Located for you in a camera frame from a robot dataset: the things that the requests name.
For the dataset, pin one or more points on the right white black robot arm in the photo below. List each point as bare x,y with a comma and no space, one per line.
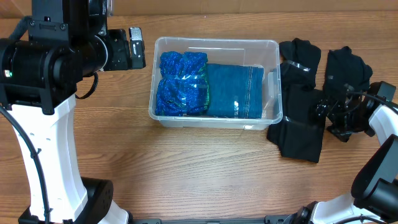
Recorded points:
373,196

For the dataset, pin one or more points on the clear plastic storage bin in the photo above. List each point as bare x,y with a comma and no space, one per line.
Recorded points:
242,52

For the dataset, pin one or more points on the small black garment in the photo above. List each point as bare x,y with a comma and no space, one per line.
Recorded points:
344,72

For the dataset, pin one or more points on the large black garment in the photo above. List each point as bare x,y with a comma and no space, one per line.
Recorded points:
299,134

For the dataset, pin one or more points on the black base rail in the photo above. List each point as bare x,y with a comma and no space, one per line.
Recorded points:
269,219

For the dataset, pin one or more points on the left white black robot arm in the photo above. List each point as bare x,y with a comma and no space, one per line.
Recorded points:
42,61

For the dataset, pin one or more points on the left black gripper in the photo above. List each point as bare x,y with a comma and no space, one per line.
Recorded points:
116,50

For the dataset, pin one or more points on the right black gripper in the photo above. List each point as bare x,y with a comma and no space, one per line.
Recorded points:
343,134

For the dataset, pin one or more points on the blue denim jeans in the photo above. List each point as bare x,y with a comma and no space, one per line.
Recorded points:
235,91

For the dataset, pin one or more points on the blue sparkly garment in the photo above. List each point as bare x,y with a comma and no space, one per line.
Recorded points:
184,88

